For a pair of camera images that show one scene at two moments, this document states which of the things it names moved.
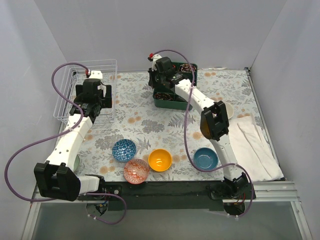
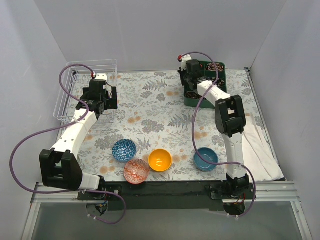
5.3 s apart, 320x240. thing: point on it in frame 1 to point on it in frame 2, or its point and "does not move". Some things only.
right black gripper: x=151 y=78 to x=182 y=78
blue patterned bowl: x=124 y=150 does not move
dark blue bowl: x=205 y=158 does not move
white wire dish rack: x=74 y=75 does not move
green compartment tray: x=170 y=98 to x=215 y=71
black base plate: x=158 y=196 does not move
